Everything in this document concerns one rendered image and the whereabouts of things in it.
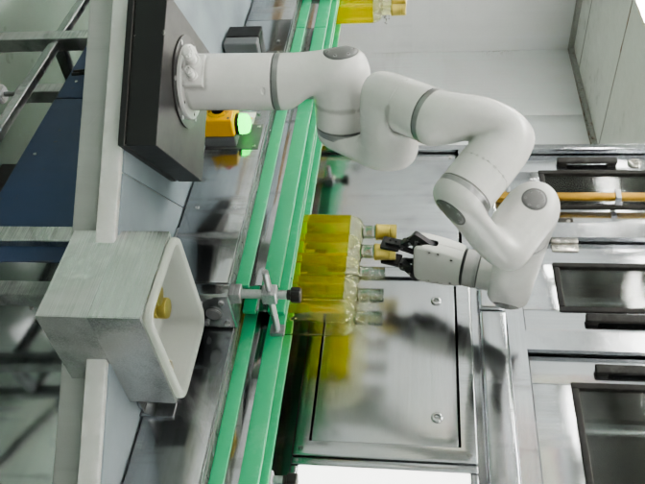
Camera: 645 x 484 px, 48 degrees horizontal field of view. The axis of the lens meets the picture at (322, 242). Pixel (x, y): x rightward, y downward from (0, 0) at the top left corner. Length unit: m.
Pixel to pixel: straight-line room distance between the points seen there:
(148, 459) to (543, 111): 6.28
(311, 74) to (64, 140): 0.74
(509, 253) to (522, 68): 6.69
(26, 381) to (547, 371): 1.09
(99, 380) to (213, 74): 0.52
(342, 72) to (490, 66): 6.60
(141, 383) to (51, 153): 0.72
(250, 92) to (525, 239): 0.50
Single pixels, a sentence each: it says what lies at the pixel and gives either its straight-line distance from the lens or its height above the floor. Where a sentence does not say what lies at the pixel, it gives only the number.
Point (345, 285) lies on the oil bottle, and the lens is 1.43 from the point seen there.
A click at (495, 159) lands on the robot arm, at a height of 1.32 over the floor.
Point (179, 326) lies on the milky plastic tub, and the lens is 1.29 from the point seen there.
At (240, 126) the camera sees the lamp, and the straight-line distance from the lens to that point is 1.56.
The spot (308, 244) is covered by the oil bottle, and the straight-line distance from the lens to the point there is 1.51.
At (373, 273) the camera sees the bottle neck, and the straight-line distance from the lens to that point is 1.47.
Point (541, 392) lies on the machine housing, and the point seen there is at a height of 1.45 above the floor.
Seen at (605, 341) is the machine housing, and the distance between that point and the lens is 1.62.
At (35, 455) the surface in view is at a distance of 1.59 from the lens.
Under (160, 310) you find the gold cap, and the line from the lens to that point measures 1.19.
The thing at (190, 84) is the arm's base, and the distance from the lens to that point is 1.24.
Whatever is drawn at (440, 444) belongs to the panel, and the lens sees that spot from 1.41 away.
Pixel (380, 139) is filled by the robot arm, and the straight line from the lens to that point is 1.16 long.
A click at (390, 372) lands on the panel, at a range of 1.49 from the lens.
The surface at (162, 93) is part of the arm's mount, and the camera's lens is 1.19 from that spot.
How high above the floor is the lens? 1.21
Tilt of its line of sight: 8 degrees down
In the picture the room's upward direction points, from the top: 91 degrees clockwise
